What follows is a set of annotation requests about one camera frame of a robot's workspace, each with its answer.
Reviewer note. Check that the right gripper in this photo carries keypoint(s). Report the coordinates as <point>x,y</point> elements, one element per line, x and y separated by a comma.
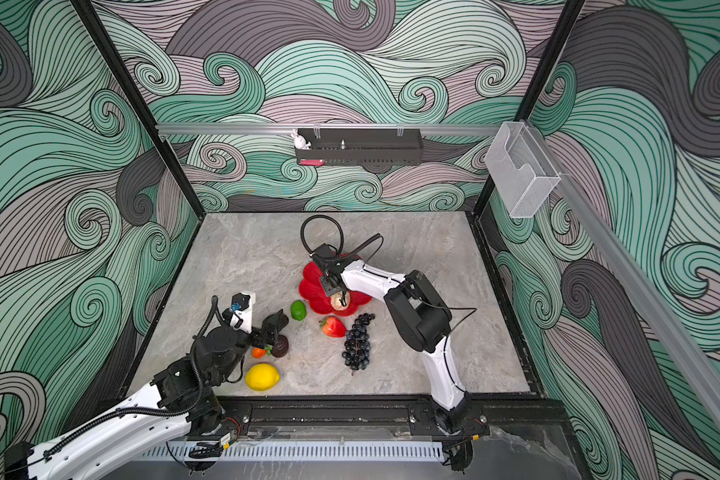
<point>328,288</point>

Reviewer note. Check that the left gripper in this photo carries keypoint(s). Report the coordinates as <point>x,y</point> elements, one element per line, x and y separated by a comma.
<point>272,331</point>

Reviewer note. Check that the dark brown fake avocado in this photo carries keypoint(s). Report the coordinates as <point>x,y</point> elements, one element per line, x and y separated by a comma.
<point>281,347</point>

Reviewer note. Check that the red flower-shaped fruit bowl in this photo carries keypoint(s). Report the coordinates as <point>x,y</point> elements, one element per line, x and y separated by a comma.
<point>311,291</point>

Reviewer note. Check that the cream fake pear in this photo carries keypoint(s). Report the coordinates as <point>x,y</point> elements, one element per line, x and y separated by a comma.
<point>340,301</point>

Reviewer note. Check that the dark purple fake grapes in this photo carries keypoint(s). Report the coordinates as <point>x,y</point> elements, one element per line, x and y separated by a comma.
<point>357,345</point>

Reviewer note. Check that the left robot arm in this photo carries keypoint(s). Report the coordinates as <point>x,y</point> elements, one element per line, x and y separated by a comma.
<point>180,401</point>

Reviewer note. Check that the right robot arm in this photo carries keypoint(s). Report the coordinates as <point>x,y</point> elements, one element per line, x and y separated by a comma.
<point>421,318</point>

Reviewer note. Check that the green fake lime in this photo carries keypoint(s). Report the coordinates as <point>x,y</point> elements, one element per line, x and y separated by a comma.
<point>298,310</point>

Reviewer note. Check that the yellow fake lemon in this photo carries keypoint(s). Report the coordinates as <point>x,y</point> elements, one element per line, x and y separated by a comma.
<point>262,377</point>

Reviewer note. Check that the red fake strawberry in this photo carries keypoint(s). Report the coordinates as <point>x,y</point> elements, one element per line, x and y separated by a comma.
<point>333,327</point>

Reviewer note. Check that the lower orange cherry tomato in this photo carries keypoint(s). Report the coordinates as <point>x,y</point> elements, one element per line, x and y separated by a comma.
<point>258,353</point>

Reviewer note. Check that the pink object on shelf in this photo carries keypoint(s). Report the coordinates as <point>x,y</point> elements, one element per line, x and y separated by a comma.
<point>312,162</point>

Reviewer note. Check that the white rabbit figurine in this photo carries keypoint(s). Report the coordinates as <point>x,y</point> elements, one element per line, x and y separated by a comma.
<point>299,141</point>

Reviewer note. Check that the black wall shelf tray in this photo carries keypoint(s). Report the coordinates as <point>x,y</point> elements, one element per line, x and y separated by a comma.
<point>365,148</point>

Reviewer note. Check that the white slotted cable duct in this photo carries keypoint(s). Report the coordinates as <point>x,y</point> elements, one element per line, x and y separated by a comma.
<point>307,451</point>

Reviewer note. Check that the clear acrylic wall box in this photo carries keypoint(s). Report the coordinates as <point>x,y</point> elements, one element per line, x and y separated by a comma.
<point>522,167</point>

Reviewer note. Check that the aluminium wall rail back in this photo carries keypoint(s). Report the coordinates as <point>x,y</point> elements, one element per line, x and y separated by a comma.
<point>252,128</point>

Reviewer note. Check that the aluminium wall rail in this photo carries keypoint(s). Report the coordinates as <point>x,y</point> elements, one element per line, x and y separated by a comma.
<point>593,213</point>
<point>252,128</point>

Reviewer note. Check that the aluminium wall rail right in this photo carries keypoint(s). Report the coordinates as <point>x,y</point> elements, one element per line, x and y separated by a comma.
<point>593,213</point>

